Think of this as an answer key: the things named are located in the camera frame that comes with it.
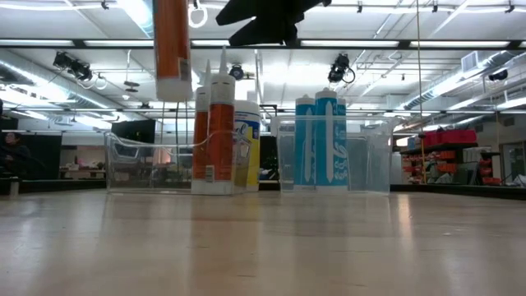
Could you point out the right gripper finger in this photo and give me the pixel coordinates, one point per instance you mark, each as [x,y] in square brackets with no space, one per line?
[259,10]
[275,35]

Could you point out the orange sealant tube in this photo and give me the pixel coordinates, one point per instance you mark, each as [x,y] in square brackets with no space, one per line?
[172,41]
[200,135]
[221,131]

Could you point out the Lysol wipes canister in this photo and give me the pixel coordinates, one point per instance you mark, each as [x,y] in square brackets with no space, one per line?
[248,156]

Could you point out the tall clear plastic bin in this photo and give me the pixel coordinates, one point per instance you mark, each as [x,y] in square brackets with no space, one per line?
[370,164]

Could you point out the black monitor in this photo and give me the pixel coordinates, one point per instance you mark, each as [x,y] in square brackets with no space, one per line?
[133,130]

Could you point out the shelf with red bins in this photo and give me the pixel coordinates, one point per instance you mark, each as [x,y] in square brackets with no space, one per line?
[450,137]

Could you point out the shallow clear plastic bin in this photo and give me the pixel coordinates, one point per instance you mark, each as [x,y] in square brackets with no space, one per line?
[135,187]

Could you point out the person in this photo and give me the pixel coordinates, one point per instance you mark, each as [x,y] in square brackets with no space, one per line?
[14,154]

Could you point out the black ceiling-mounted camera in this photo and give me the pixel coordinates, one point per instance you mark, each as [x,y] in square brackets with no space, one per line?
[74,66]
[237,73]
[498,75]
[338,67]

